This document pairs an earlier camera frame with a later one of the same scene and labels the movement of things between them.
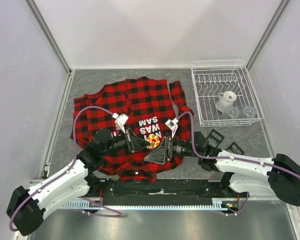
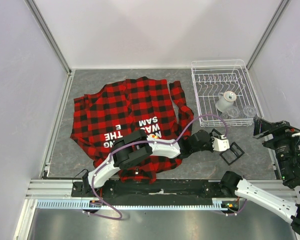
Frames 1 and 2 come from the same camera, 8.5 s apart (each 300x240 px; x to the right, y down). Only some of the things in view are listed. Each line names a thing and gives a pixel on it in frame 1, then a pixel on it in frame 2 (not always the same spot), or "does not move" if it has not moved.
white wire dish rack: [224, 94] does not move
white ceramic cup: [225, 100] does not move
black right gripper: [164, 149] to [279, 130]
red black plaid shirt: [147, 109] does not move
